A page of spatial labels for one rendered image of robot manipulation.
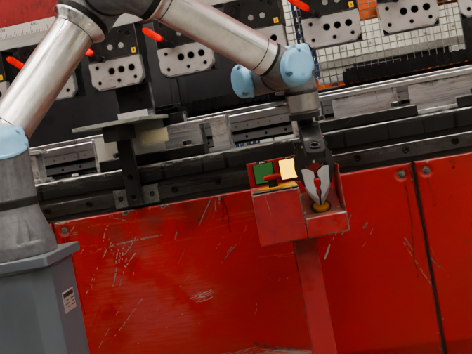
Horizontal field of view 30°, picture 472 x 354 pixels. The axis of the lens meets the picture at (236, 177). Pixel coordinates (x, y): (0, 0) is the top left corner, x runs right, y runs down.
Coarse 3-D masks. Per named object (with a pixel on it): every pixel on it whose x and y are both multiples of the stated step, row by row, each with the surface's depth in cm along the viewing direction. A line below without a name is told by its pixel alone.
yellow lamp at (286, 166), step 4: (284, 160) 208; (288, 160) 208; (292, 160) 208; (280, 164) 208; (284, 164) 208; (288, 164) 208; (292, 164) 208; (280, 168) 208; (284, 168) 208; (288, 168) 208; (292, 168) 208; (284, 172) 208; (288, 172) 208; (292, 172) 208; (284, 176) 208; (288, 176) 208; (292, 176) 208; (296, 176) 208
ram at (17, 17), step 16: (0, 0) 247; (16, 0) 246; (32, 0) 245; (48, 0) 245; (208, 0) 236; (224, 0) 235; (0, 16) 248; (16, 16) 247; (32, 16) 246; (48, 16) 245; (128, 16) 241; (0, 48) 249; (16, 48) 250
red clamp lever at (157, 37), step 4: (144, 28) 236; (148, 28) 237; (144, 32) 236; (148, 32) 236; (152, 32) 235; (148, 36) 236; (152, 36) 235; (156, 36) 235; (160, 36) 235; (156, 40) 236; (160, 40) 235; (164, 40) 235; (168, 44) 234; (172, 44) 234
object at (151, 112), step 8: (120, 88) 246; (128, 88) 245; (136, 88) 245; (144, 88) 245; (120, 96) 246; (128, 96) 246; (136, 96) 245; (144, 96) 245; (152, 96) 246; (120, 104) 246; (128, 104) 246; (136, 104) 245; (144, 104) 245; (152, 104) 245; (120, 112) 246; (152, 112) 246
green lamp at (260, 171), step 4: (260, 164) 208; (264, 164) 208; (268, 164) 208; (256, 168) 208; (260, 168) 208; (264, 168) 208; (268, 168) 208; (272, 168) 208; (256, 172) 208; (260, 172) 208; (264, 172) 208; (268, 172) 208; (272, 172) 208; (256, 176) 208; (260, 176) 208; (256, 180) 208; (260, 180) 208
